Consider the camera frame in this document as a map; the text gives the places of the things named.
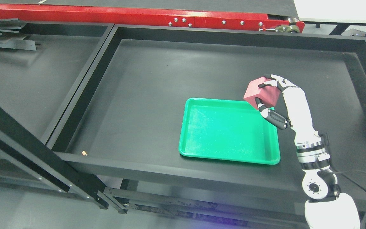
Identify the red conveyor frame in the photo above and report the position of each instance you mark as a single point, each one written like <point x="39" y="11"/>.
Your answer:
<point x="153" y="17"/>

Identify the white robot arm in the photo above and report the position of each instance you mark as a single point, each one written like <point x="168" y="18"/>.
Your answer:
<point x="327" y="206"/>

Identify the pink cube block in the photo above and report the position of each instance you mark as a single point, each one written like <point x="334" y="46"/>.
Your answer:
<point x="268" y="95"/>

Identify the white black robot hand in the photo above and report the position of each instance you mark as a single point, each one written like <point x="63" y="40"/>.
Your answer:
<point x="299" y="116"/>

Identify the green plastic tray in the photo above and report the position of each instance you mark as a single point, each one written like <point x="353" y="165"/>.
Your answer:
<point x="227" y="130"/>

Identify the black metal shelf rack left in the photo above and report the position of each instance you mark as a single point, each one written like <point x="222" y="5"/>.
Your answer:
<point x="47" y="81"/>

